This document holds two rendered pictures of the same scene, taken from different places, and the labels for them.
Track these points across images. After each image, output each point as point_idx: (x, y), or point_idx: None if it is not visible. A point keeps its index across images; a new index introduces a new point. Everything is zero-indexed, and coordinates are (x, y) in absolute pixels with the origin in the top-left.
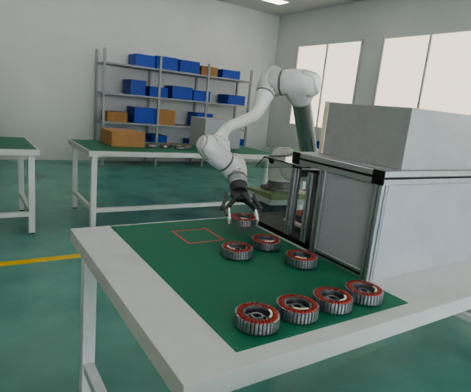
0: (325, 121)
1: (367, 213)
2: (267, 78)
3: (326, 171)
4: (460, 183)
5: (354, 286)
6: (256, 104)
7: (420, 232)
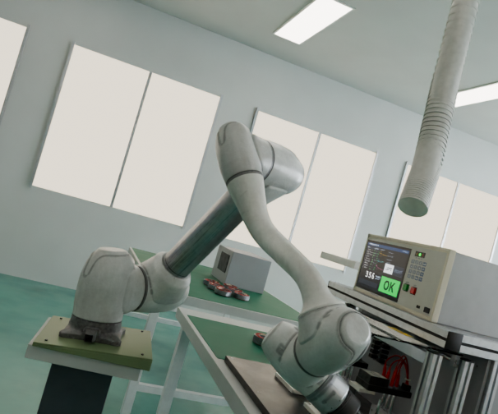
0: (448, 278)
1: None
2: (255, 151)
3: None
4: None
5: None
6: (263, 207)
7: None
